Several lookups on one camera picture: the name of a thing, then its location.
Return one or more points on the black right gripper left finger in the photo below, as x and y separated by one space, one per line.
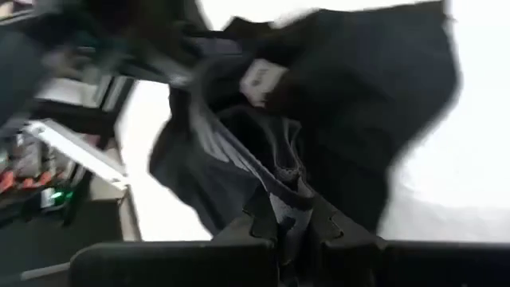
179 265

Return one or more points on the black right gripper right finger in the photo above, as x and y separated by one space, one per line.
398 265

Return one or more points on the black garment with print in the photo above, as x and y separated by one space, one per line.
358 99

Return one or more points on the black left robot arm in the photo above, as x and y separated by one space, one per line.
139 32

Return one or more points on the white metal bracket plate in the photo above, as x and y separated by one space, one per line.
79 153

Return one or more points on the black aluminium table frame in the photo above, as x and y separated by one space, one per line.
79 115

